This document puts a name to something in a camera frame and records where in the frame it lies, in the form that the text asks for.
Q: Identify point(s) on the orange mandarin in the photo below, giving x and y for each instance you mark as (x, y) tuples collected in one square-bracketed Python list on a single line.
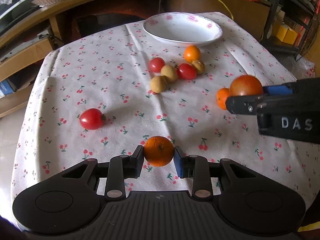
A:
[(158, 151)]

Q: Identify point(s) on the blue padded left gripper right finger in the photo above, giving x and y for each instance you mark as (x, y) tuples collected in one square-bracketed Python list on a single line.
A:
[(197, 168)]

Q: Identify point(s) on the red cherry tomato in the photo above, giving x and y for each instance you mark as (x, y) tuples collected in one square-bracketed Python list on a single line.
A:
[(156, 64), (186, 71), (92, 119)]

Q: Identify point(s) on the cherry print tablecloth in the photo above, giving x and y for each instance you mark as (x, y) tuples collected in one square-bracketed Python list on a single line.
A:
[(109, 71)]

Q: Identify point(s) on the tan longan front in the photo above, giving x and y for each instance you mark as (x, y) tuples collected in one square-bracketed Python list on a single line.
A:
[(158, 84)]

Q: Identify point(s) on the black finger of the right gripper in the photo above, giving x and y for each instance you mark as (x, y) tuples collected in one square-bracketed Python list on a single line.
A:
[(246, 105)]

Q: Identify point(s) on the black metal rack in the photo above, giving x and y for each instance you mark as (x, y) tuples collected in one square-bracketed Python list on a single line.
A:
[(300, 12)]

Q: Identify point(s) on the small mandarin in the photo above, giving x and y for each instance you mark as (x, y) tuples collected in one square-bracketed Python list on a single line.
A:
[(221, 97)]

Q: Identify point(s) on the tan longan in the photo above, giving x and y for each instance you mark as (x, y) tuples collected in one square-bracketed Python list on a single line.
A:
[(199, 66), (169, 73), (158, 84)]

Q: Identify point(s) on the yellow box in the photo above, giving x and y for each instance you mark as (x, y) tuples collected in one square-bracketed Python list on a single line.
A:
[(286, 34)]

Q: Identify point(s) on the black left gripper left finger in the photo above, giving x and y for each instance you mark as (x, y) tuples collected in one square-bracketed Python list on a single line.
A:
[(120, 168)]

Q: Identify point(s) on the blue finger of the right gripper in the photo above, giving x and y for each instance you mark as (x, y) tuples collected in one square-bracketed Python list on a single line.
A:
[(278, 90)]

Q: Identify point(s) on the large red tomato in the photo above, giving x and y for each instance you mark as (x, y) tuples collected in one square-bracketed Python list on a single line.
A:
[(245, 85)]

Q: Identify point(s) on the white floral plate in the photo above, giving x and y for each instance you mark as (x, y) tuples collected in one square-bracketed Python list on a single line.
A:
[(182, 29)]

